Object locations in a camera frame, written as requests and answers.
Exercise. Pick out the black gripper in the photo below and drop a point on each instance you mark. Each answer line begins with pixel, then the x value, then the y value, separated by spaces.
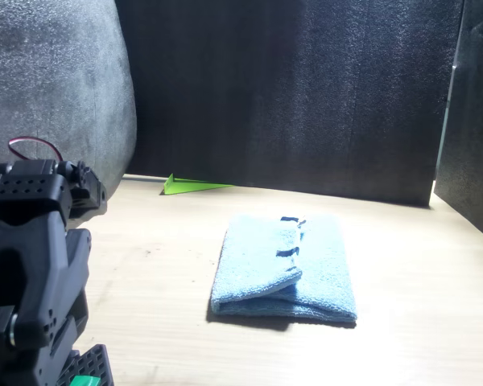
pixel 90 189

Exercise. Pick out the light blue towel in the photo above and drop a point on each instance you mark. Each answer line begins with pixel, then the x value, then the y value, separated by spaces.
pixel 322 273

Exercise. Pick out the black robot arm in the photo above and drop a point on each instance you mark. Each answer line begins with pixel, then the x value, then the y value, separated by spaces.
pixel 24 261

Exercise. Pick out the black arm base block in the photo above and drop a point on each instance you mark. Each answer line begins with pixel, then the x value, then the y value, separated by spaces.
pixel 90 364

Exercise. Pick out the curved grey foam sheet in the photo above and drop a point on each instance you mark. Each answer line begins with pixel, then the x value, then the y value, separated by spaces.
pixel 52 80

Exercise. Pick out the green clamp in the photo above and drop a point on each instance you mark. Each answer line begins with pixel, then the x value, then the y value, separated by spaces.
pixel 84 380

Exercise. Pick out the dark foam panel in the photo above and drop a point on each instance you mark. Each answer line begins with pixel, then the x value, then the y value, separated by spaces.
pixel 473 140
pixel 290 92

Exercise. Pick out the green plastic bracket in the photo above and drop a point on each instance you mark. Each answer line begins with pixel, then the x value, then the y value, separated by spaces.
pixel 181 187

